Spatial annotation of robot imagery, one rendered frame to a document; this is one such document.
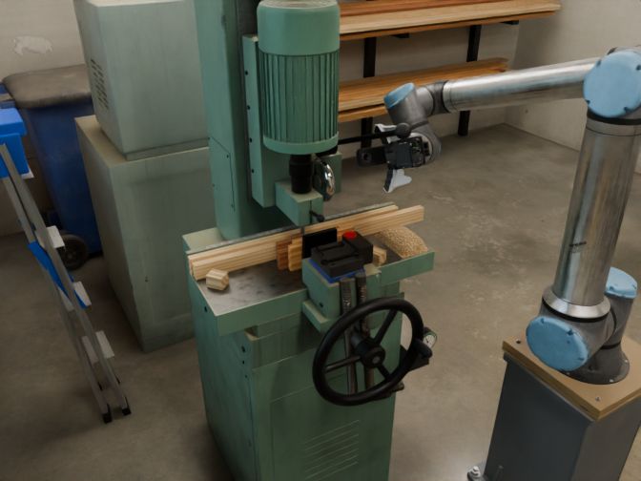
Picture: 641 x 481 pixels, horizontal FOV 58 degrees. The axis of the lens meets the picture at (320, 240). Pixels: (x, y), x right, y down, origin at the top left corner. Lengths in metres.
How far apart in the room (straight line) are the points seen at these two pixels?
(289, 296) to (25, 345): 1.76
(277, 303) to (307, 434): 0.47
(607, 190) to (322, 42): 0.66
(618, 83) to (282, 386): 1.01
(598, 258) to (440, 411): 1.15
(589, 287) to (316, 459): 0.89
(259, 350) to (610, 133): 0.89
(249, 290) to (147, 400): 1.17
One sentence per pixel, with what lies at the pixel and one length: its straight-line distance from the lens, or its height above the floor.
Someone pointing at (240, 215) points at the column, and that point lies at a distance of 1.61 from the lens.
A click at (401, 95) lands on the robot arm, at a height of 1.25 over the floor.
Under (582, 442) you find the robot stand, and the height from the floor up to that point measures 0.46.
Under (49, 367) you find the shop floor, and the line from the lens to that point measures 2.74.
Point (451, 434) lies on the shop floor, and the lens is 2.29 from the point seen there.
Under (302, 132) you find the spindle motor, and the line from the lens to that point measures 1.29.
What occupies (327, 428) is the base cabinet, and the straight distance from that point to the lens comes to 1.71.
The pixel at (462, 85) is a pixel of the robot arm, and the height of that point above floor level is 1.27.
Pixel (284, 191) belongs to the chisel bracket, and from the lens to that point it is 1.45.
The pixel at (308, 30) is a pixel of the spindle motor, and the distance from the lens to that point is 1.24.
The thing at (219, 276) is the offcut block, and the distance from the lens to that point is 1.37.
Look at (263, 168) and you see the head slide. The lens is 1.47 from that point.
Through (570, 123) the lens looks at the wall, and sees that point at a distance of 5.09.
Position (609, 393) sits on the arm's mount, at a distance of 1.72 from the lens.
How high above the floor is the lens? 1.68
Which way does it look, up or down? 30 degrees down
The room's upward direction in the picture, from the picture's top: straight up
